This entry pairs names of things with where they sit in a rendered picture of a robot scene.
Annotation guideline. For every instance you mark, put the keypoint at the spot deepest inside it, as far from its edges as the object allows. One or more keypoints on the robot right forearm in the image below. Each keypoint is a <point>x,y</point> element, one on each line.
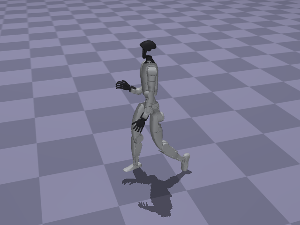
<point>138,91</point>

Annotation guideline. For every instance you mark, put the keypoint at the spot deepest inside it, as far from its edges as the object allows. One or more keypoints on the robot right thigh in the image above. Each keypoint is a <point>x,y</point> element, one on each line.
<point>137,137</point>

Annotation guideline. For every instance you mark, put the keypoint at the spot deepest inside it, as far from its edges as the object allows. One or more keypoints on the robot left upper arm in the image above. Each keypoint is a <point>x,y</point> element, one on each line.
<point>151,74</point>

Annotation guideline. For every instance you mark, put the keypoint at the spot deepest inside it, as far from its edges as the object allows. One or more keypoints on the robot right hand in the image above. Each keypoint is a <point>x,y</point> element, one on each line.
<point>124,85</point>

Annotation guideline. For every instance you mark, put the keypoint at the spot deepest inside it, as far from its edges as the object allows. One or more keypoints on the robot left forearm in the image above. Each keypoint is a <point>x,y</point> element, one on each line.
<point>148,104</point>

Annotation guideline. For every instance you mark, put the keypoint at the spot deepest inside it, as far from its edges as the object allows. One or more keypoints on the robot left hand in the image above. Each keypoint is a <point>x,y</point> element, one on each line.
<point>140,123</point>

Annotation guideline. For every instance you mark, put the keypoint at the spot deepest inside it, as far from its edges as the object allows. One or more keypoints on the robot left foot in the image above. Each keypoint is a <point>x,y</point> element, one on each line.
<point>184,166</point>

